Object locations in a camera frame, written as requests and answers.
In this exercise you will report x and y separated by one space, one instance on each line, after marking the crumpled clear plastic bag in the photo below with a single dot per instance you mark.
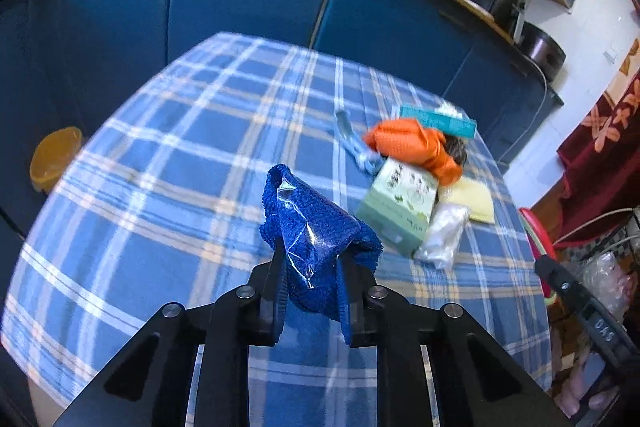
442 232

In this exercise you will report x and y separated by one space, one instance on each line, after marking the pink plastic bag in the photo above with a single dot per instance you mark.
572 387

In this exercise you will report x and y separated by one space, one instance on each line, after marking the wooden door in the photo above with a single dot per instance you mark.
547 212

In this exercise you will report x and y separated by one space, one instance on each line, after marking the light blue plastic hook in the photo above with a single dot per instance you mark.
345 129

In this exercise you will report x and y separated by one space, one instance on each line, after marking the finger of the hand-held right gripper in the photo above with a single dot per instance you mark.
552 274

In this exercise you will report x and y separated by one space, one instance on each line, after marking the blue knitted cloth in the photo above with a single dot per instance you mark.
320 227

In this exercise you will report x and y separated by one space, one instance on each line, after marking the yellow plastic basin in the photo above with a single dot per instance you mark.
52 157

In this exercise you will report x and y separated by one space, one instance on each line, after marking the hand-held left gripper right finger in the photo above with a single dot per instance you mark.
357 307

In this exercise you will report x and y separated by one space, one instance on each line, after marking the dark rice cooker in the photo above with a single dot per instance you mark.
542 49

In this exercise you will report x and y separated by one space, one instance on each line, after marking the white wall socket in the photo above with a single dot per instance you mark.
610 57

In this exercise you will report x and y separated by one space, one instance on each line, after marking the teal cardboard box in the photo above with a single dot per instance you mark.
450 123

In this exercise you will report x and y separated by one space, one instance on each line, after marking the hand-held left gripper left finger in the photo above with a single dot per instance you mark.
270 307

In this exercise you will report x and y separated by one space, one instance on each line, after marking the orange cloth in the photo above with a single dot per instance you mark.
410 139

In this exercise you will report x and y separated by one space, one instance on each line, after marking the blue plaid tablecloth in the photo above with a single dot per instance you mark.
175 182

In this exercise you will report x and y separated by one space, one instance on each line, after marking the red printed cloth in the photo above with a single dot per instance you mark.
600 157

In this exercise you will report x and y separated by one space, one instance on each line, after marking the clear plastic bag with contents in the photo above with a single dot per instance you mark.
607 277

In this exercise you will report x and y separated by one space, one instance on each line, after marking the yellow sponge cloth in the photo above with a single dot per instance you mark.
475 202

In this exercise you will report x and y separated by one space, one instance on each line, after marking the green and white box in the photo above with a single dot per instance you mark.
400 202

